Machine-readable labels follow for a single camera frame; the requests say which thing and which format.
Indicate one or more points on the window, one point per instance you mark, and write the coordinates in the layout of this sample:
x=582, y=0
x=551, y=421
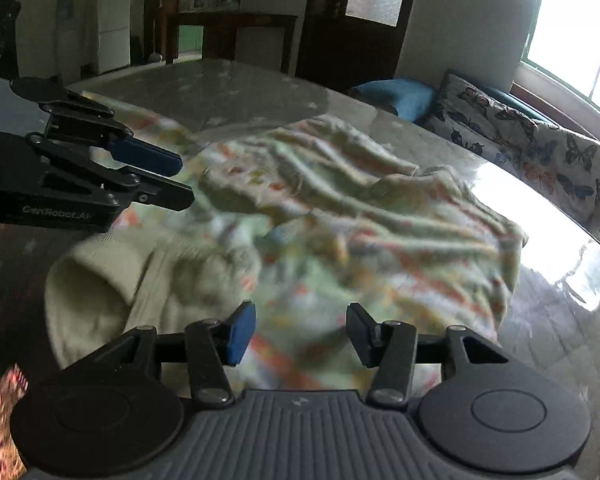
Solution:
x=577, y=30

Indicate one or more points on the dark wooden door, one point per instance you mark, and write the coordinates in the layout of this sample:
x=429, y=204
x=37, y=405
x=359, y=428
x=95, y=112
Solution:
x=362, y=15

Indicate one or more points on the butterfly print cushion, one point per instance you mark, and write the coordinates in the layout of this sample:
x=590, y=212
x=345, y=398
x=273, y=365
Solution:
x=525, y=145

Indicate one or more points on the dark wooden desk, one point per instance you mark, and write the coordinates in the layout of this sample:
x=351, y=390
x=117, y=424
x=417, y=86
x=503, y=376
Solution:
x=230, y=35

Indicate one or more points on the blue pillow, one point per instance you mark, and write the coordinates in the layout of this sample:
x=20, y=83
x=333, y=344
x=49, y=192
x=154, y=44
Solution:
x=399, y=96

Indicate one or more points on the white refrigerator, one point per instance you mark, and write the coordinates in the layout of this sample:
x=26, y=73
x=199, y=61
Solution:
x=114, y=22

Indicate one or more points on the floral patterned garment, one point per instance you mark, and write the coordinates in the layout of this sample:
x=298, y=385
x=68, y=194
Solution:
x=330, y=230

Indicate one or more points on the red patterned cloth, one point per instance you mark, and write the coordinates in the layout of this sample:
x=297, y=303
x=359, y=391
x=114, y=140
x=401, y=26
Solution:
x=0, y=430

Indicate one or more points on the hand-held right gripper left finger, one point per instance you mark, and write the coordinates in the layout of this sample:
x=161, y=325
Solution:
x=241, y=335

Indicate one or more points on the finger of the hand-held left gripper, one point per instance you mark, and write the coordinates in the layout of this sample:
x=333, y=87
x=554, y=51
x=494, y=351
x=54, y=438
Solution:
x=172, y=197
x=147, y=154

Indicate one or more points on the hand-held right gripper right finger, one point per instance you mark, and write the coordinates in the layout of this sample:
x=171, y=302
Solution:
x=358, y=335

